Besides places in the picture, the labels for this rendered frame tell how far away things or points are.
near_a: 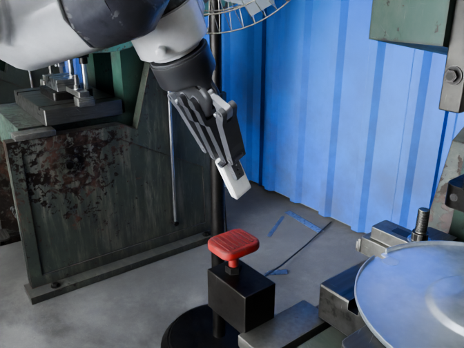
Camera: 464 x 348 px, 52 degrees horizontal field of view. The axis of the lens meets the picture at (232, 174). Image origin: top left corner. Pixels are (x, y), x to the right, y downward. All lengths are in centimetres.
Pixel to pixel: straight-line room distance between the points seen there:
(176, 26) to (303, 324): 47
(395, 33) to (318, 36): 177
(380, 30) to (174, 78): 25
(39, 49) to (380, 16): 38
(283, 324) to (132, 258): 143
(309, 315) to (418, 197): 143
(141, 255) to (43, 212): 48
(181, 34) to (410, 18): 25
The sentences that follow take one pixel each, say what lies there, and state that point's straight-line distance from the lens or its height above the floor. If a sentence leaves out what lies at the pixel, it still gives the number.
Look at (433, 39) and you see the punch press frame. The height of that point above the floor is 107.
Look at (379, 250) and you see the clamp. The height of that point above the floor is 73.
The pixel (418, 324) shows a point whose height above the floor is 78.
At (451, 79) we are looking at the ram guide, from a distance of 57.
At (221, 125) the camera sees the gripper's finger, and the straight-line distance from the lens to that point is 58.
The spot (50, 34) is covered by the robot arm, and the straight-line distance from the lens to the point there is 48.
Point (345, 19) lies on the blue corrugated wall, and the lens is 224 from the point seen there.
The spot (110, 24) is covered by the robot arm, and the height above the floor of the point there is 109.
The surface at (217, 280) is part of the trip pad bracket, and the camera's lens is 75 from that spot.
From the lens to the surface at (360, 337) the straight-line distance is 54.
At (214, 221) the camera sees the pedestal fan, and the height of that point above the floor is 47.
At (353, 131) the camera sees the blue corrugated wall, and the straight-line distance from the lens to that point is 227.
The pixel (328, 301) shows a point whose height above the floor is 68.
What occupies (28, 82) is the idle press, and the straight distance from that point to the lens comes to 362.
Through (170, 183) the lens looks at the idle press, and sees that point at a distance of 210.
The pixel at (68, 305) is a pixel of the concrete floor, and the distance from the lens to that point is 196.
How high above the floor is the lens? 112
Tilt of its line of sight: 22 degrees down
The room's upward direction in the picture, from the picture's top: straight up
